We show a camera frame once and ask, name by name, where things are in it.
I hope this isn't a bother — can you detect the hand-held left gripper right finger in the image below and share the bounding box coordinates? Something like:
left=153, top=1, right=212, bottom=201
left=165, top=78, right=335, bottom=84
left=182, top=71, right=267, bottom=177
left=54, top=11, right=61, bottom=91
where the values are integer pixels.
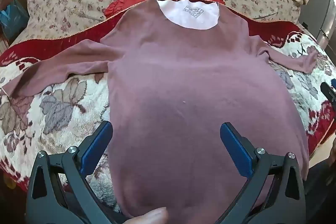
left=220, top=122, right=306, bottom=224

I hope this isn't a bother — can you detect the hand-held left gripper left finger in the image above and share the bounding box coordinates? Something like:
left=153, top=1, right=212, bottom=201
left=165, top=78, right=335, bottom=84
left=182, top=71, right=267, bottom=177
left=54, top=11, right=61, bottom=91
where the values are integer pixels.
left=26, top=120, right=127, bottom=224

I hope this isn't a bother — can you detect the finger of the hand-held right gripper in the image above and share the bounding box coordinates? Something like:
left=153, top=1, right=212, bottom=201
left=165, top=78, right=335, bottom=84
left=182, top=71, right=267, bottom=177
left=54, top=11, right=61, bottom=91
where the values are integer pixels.
left=321, top=81, right=336, bottom=109

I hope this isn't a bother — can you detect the mauve long-sleeve shirt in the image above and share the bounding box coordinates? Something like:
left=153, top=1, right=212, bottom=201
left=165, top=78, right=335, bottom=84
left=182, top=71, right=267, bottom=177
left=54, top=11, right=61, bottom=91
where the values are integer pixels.
left=0, top=0, right=319, bottom=219

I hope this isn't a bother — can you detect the person's left hand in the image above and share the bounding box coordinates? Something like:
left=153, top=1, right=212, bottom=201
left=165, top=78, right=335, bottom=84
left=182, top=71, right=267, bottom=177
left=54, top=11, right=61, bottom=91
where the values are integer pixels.
left=130, top=207, right=168, bottom=224

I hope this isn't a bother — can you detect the red and cream plush blanket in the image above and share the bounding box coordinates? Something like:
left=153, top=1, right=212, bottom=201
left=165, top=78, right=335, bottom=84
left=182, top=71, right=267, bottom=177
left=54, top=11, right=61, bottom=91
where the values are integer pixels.
left=0, top=7, right=336, bottom=193

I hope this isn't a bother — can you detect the grey cabinet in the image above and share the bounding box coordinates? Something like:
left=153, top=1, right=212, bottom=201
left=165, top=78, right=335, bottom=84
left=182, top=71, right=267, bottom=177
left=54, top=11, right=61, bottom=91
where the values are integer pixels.
left=299, top=0, right=336, bottom=42

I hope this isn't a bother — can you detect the blue plastic bag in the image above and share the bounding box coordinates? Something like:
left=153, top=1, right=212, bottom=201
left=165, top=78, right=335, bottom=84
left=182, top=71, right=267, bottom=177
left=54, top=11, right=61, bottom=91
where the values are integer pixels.
left=0, top=0, right=29, bottom=39

